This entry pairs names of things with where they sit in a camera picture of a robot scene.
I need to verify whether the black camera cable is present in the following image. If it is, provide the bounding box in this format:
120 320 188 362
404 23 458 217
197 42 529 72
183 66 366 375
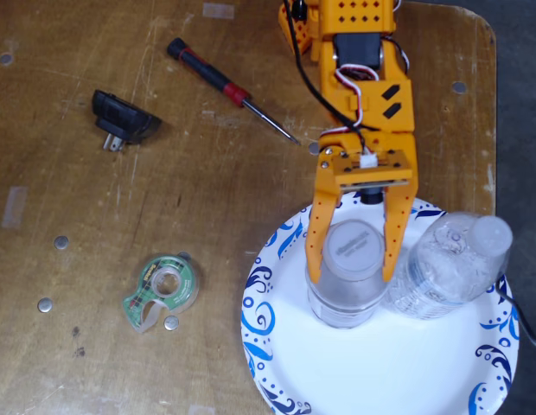
283 0 381 157

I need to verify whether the white blue pattern paper plate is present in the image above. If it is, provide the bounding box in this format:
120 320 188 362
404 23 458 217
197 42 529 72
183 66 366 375
240 188 520 415

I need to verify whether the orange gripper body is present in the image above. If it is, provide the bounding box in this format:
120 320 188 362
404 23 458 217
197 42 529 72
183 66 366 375
318 131 420 187

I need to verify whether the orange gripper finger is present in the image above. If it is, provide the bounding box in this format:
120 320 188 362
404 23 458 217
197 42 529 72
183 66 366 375
304 145 343 285
381 180 420 284

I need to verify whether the orange mounted gripper camera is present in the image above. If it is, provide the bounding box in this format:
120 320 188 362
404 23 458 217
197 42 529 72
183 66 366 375
331 149 414 206

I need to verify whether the black power plug adapter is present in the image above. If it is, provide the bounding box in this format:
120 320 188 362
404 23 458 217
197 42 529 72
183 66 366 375
91 89 163 152

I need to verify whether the green tape dispenser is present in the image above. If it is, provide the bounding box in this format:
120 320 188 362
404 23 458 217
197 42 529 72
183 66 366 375
122 253 201 335

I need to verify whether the black red screwdriver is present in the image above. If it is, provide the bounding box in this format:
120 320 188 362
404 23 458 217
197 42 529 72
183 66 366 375
166 36 302 146

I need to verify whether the thin black cable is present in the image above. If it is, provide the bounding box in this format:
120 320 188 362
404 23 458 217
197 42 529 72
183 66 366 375
495 280 536 358

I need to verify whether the clear plastic water bottle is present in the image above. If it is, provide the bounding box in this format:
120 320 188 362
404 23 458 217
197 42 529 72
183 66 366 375
383 211 514 321

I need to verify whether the purple label drink bottle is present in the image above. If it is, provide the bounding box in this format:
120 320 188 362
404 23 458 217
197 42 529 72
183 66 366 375
305 218 389 330

